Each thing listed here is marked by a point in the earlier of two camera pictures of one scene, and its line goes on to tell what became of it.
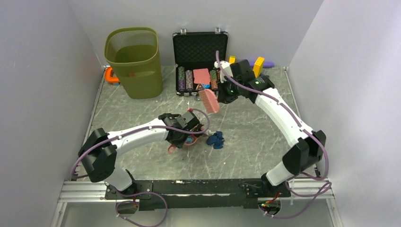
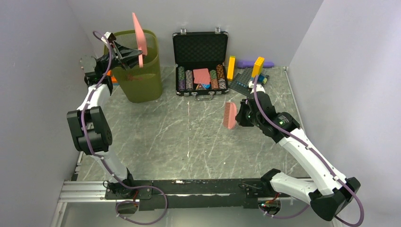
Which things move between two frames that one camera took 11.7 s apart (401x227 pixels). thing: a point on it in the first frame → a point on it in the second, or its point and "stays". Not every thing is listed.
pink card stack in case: (201, 76) stays
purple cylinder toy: (266, 64) stays
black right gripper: (222, 97) → (240, 117)
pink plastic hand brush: (211, 102) → (229, 115)
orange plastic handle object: (108, 78) stays
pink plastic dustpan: (171, 148) → (141, 39)
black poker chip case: (195, 53) stays
